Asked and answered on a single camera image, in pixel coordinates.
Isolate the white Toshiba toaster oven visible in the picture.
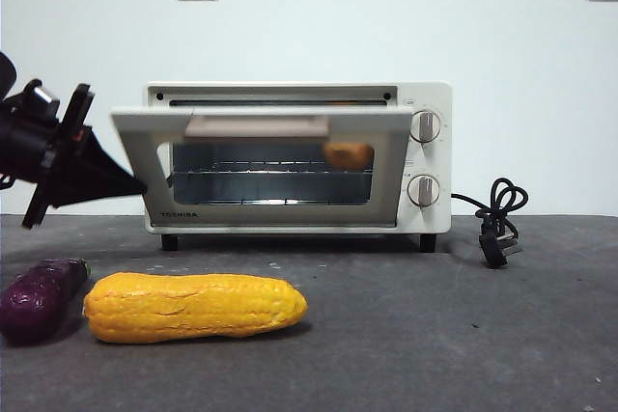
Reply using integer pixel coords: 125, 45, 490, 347
143, 81, 454, 253

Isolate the yellow corn cob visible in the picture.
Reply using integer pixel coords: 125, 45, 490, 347
82, 272, 309, 345

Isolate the black oven power cable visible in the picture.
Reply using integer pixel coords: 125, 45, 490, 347
449, 177, 529, 270

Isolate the white temperature oven knob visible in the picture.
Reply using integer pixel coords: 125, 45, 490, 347
409, 110, 443, 145

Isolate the brown potato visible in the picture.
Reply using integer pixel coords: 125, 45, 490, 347
322, 141, 376, 173

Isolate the metal wire oven rack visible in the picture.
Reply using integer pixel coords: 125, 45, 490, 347
166, 166, 376, 178

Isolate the glass oven door with handle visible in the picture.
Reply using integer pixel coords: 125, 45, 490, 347
109, 105, 416, 231

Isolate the white timer oven knob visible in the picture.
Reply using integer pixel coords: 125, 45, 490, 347
407, 173, 441, 208

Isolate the purple eggplant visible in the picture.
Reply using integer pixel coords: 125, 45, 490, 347
0, 258, 93, 346

